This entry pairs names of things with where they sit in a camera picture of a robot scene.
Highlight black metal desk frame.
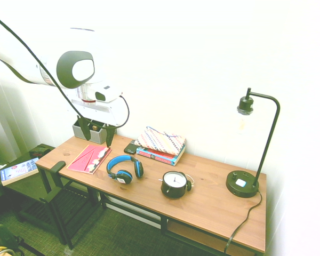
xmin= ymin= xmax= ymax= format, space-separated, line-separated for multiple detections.
xmin=38 ymin=166 xmax=265 ymax=256

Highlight pink thin book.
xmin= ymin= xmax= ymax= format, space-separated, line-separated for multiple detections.
xmin=66 ymin=144 xmax=113 ymax=175

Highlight black alarm clock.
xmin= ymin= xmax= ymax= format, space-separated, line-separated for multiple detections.
xmin=158 ymin=171 xmax=196 ymax=200

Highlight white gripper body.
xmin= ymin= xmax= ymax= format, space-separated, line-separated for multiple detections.
xmin=65 ymin=90 xmax=129 ymax=128

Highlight black desk lamp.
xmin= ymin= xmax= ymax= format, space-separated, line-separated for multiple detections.
xmin=226 ymin=87 xmax=281 ymax=199

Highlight black headphone hanger hook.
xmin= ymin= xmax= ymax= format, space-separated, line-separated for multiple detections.
xmin=50 ymin=161 xmax=67 ymax=174

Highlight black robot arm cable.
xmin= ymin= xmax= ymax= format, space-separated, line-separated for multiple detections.
xmin=0 ymin=11 xmax=131 ymax=129

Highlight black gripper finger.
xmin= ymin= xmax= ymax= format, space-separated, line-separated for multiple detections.
xmin=105 ymin=127 xmax=116 ymax=148
xmin=77 ymin=116 xmax=92 ymax=141

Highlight blue and black headphones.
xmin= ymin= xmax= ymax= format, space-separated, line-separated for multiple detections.
xmin=106 ymin=155 xmax=145 ymax=185

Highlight grey desk organizer box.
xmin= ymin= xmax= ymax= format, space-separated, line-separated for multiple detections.
xmin=72 ymin=117 xmax=117 ymax=145

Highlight small black box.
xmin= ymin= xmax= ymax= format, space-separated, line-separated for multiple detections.
xmin=29 ymin=146 xmax=52 ymax=158

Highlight black equipment with yellow cable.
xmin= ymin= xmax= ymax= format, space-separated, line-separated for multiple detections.
xmin=0 ymin=224 xmax=45 ymax=256

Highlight blue and white paperback book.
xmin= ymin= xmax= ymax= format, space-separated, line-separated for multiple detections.
xmin=0 ymin=157 xmax=40 ymax=187

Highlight black lamp power cable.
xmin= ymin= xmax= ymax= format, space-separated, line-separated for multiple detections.
xmin=223 ymin=190 xmax=263 ymax=254

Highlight black smartphone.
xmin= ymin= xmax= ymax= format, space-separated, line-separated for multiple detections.
xmin=123 ymin=142 xmax=138 ymax=155

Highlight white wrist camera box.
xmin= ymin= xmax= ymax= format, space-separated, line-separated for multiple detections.
xmin=94 ymin=84 xmax=123 ymax=103

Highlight blue and red book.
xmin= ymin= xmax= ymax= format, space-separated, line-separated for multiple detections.
xmin=135 ymin=145 xmax=186 ymax=166

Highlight striped fabric pouch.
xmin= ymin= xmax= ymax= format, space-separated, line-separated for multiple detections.
xmin=134 ymin=126 xmax=187 ymax=156

